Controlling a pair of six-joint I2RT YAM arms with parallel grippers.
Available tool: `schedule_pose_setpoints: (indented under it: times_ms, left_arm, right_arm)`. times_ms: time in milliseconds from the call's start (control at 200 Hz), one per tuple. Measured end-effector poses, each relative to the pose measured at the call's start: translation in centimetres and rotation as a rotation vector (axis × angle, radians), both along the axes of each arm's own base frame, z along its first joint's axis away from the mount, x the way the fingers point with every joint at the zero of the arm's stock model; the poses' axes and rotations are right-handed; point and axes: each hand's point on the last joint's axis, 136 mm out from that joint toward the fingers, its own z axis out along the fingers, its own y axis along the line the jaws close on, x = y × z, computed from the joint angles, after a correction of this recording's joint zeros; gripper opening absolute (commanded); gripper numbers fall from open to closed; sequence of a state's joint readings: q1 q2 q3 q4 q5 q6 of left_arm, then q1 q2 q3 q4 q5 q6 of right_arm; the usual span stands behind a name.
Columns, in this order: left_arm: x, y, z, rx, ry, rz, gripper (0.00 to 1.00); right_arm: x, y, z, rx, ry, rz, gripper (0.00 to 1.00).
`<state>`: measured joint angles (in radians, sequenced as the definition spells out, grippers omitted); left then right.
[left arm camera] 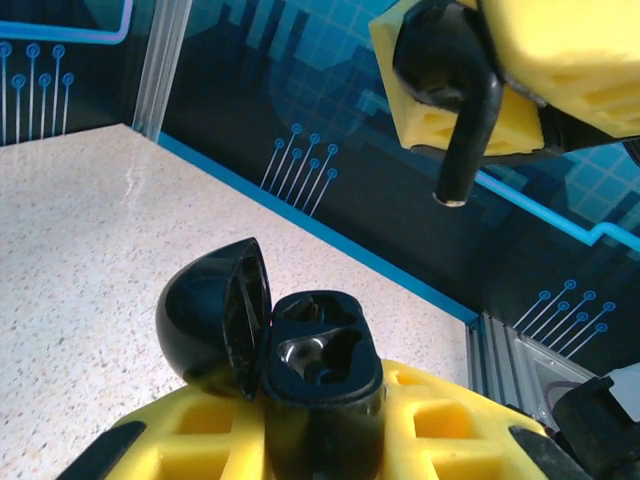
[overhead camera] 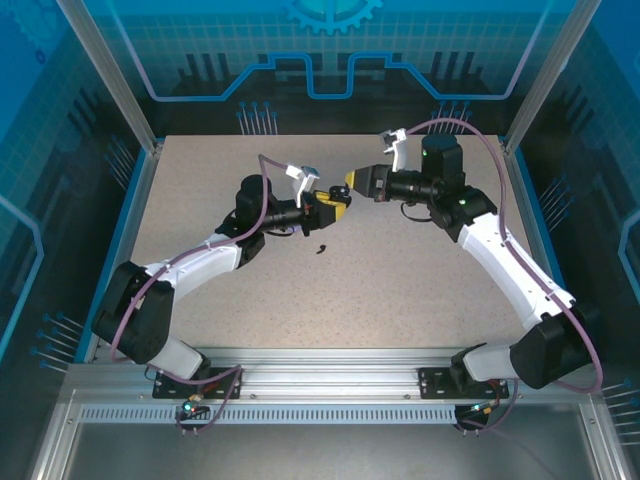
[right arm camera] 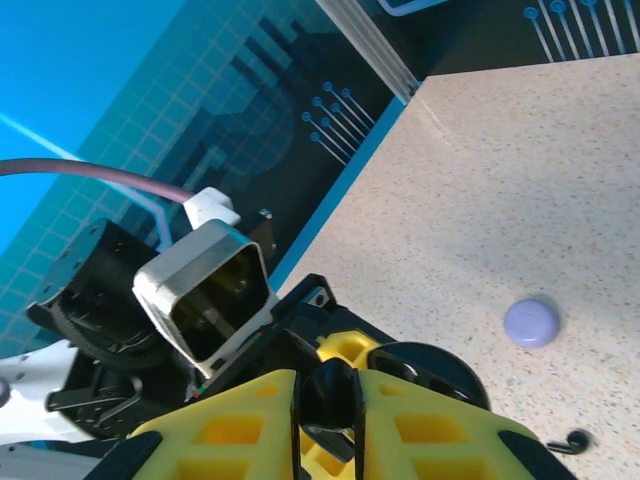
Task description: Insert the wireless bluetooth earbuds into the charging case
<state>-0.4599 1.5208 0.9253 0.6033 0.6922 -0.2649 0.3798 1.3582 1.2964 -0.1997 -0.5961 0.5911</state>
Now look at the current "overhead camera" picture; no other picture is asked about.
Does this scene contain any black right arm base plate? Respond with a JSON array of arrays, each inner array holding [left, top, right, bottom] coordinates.
[[418, 366, 510, 400]]

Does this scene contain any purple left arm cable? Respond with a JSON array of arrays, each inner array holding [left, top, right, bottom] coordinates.
[[108, 153, 296, 436]]

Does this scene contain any aluminium side rail blue edge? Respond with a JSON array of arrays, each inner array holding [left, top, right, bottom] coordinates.
[[74, 144, 164, 364], [499, 137, 591, 364]]

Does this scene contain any slotted grey cable duct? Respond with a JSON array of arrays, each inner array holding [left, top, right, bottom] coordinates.
[[78, 405, 459, 426]]

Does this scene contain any aluminium mounting rail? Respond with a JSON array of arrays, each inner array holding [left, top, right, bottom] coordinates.
[[64, 347, 601, 407]]

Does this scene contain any small connector with green light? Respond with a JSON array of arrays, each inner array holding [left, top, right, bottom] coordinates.
[[179, 393, 211, 419], [469, 398, 504, 416]]

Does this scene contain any aluminium frame post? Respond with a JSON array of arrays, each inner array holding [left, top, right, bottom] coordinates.
[[502, 0, 604, 154], [55, 0, 164, 154]]

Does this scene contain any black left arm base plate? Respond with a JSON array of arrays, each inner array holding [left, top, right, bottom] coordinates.
[[152, 367, 245, 401]]

